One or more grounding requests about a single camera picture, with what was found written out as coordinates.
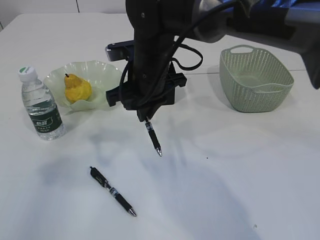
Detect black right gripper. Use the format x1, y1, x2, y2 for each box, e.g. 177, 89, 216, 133
105, 62, 187, 122

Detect black pen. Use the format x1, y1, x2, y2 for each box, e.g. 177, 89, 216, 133
89, 166, 137, 217
144, 118, 163, 157

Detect yellow pear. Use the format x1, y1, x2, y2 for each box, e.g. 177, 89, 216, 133
64, 73, 92, 104

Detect clear water bottle green label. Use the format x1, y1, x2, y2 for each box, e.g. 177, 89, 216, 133
18, 66, 65, 141

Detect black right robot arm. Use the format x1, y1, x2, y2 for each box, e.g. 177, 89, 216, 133
105, 0, 320, 122

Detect black square pen holder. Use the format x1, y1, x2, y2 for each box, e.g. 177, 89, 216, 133
161, 62, 176, 106

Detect green wavy glass plate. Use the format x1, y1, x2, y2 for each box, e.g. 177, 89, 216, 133
43, 60, 122, 112

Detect green woven plastic basket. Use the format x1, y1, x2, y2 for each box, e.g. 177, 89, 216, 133
219, 45, 294, 113

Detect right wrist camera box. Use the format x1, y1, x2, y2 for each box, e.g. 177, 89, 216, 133
105, 40, 135, 62

